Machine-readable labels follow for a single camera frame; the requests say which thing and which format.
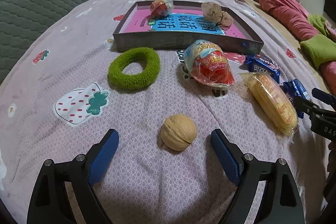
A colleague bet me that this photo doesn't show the blue wafer packet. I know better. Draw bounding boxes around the blue wafer packet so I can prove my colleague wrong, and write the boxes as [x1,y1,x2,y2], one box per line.
[282,79,311,104]

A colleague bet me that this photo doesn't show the yellow packaged cake snack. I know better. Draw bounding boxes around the yellow packaged cake snack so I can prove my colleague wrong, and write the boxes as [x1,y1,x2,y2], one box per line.
[241,72,298,136]

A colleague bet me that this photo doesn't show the blue cookie packet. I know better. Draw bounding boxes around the blue cookie packet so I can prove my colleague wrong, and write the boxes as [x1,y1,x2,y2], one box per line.
[244,55,280,84]

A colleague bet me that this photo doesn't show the red toy egg capsule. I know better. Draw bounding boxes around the red toy egg capsule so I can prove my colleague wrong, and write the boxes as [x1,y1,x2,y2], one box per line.
[183,40,235,90]

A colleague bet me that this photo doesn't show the walnut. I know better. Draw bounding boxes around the walnut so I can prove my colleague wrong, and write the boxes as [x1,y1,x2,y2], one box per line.
[159,114,197,152]

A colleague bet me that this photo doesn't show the beige sheer hair scrunchie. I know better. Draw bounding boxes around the beige sheer hair scrunchie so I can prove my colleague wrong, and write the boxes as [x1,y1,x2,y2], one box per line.
[201,2,233,28]

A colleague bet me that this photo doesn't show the green fuzzy hair scrunchie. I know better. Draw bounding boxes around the green fuzzy hair scrunchie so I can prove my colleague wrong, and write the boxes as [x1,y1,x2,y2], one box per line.
[107,47,161,91]

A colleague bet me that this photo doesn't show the blue-red toy egg capsule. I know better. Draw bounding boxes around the blue-red toy egg capsule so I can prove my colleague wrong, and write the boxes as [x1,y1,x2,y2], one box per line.
[150,0,174,18]

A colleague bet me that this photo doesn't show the person's right hand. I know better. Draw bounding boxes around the person's right hand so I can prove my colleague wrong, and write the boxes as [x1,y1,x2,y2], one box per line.
[327,141,336,172]

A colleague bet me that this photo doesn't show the green fleece blanket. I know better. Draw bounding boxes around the green fleece blanket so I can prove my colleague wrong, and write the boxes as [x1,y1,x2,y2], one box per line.
[300,14,335,69]

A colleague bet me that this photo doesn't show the pink quilt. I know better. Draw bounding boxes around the pink quilt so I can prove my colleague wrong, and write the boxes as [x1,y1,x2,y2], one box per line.
[258,0,335,94]

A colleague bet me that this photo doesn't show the black television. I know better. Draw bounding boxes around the black television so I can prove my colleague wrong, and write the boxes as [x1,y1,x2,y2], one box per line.
[323,0,336,17]

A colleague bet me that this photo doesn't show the pink and blue book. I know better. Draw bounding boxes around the pink and blue book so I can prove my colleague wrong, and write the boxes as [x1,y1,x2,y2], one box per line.
[121,7,246,39]

